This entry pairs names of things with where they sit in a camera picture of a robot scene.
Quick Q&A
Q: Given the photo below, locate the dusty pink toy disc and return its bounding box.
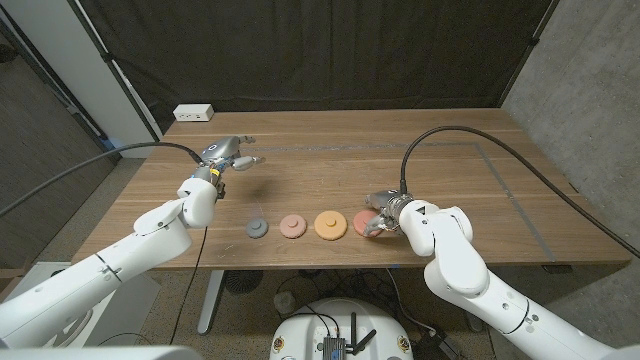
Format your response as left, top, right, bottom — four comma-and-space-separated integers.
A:
279, 213, 308, 240

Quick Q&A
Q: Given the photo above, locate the small black floor fan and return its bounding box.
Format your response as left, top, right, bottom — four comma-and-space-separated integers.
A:
223, 269, 264, 295

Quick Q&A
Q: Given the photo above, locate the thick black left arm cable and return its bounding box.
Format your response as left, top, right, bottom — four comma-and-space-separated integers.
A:
0, 141, 205, 219

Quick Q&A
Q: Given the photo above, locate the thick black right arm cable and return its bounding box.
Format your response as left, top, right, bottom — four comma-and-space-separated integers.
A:
399, 124, 640, 260

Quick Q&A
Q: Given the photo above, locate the grey toy disc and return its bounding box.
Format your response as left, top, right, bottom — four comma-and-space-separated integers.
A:
245, 217, 270, 240

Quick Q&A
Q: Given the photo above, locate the coral red toy disc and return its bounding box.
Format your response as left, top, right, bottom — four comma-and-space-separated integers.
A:
352, 209, 384, 239

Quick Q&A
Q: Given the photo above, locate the white floor platform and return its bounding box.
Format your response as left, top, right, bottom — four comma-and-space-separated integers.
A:
22, 262, 161, 346

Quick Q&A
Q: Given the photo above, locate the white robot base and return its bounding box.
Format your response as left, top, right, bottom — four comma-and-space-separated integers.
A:
269, 298, 415, 360

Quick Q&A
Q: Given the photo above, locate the grey tape outline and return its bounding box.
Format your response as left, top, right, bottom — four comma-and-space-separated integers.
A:
149, 141, 559, 269

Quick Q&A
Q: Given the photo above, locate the white power strip box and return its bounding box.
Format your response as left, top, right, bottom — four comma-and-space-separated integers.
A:
172, 103, 215, 123

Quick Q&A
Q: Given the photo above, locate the black backdrop stand pole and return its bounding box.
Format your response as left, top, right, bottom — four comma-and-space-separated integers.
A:
66, 0, 165, 144
496, 0, 561, 109

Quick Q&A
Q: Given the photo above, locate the white table leg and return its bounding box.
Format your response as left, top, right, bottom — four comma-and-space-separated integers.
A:
197, 269, 226, 335

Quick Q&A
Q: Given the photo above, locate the round grey floor object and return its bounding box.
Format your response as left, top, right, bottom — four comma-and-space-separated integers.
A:
273, 291, 297, 315

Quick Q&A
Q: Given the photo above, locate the thin black left wrist cable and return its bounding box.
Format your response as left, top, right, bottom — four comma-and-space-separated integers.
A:
97, 225, 209, 347

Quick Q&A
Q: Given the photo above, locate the grey router with black antennas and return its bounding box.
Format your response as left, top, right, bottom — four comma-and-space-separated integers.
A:
322, 312, 378, 360

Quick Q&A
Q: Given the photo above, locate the white robot torso edge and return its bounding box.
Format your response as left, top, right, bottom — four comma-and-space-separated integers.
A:
0, 345, 204, 360

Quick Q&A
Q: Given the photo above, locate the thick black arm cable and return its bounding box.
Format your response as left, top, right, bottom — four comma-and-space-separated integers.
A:
399, 124, 640, 260
0, 141, 205, 219

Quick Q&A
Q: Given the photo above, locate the black backdrop curtain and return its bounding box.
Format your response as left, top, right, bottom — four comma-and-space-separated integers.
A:
77, 0, 556, 135

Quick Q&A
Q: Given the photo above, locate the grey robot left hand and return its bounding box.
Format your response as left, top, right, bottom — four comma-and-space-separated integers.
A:
191, 134, 266, 184

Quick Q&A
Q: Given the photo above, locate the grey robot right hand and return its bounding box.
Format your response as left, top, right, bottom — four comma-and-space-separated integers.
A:
363, 189, 416, 239

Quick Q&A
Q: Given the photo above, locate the grey table leg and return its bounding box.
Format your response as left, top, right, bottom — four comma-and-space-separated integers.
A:
462, 309, 485, 334

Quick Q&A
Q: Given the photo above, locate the orange toy disc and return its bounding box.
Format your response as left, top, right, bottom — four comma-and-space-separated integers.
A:
313, 209, 349, 242

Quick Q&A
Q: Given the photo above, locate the black power adapter box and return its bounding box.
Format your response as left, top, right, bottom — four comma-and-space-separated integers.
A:
412, 329, 464, 360

